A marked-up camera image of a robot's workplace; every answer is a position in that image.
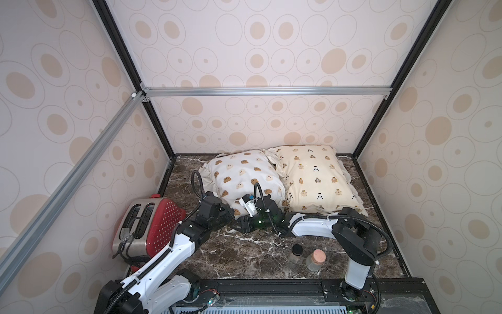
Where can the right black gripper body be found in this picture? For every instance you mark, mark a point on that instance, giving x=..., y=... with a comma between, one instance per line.
x=251, y=222

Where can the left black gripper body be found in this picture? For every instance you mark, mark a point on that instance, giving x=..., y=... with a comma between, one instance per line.
x=229, y=212

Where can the white bear print pillow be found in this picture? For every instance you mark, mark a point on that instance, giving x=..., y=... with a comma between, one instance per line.
x=232, y=176

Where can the cream animal print pillow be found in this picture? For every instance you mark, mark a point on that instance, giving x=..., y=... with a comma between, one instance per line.
x=314, y=179

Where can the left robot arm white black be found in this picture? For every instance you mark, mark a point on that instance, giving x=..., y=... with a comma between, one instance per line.
x=145, y=290

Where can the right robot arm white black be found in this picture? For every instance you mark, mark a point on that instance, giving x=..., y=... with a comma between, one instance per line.
x=363, y=241

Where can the black round lid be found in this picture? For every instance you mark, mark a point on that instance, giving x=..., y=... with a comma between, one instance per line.
x=297, y=250

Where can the clear jar pink lid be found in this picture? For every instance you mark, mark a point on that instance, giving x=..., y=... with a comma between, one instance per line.
x=315, y=260

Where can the red polka dot toaster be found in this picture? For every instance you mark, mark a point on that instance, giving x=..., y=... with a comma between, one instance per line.
x=145, y=229

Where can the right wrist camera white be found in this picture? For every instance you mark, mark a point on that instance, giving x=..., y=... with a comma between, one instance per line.
x=248, y=202

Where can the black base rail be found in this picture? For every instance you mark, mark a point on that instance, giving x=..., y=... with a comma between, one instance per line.
x=401, y=295

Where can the horizontal aluminium frame bar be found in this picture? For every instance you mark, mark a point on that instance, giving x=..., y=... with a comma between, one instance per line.
x=150, y=92

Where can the diagonal aluminium frame bar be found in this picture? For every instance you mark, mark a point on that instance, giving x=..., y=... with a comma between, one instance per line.
x=17, y=255

